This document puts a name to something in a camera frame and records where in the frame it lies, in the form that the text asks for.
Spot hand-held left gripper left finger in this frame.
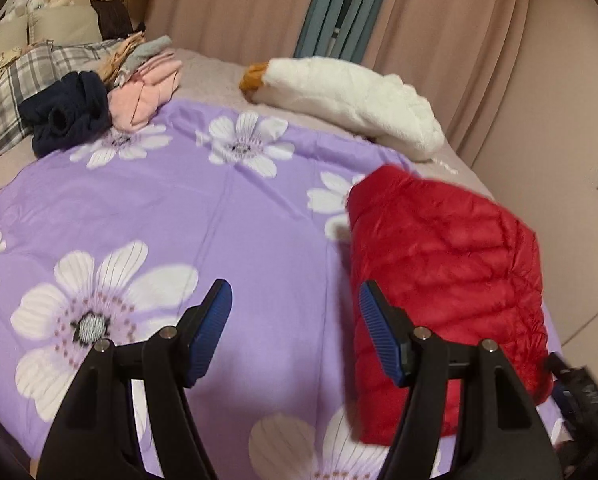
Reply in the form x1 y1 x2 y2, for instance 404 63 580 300
36 278 233 480

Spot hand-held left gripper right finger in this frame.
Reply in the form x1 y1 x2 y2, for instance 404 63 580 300
359 280 564 480

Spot red down jacket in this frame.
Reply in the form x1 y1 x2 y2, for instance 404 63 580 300
345 164 554 447

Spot pink folded clothes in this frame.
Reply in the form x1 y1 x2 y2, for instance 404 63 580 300
106 50 184 131

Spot purple floral blanket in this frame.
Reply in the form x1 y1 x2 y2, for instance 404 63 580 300
0 99 564 480

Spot white goose plush toy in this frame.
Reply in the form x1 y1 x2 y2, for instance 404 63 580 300
239 56 446 162

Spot navy blue garment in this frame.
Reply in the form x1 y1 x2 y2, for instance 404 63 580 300
18 71 114 158

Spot grey garment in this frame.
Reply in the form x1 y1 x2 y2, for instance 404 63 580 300
119 35 174 73

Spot tan garment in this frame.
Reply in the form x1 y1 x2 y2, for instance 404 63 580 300
96 31 145 86

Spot grey plaid pillow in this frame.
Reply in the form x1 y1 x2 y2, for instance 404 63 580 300
0 40 130 168

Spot pink curtain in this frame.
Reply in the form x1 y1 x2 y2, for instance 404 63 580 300
361 0 534 166
144 0 330 68

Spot dark brown cushion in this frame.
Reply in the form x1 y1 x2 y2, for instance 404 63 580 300
90 0 145 41

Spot blue curtain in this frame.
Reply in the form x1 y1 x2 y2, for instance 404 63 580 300
294 0 397 63

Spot small beige headboard cushion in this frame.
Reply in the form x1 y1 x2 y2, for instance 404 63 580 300
26 6 105 46

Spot large beige headboard cushion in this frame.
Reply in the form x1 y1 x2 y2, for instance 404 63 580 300
0 20 30 71

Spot black and white plush toy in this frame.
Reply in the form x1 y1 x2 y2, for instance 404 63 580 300
2 0 32 21

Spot white cable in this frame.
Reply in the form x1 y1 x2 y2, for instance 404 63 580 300
561 305 598 346

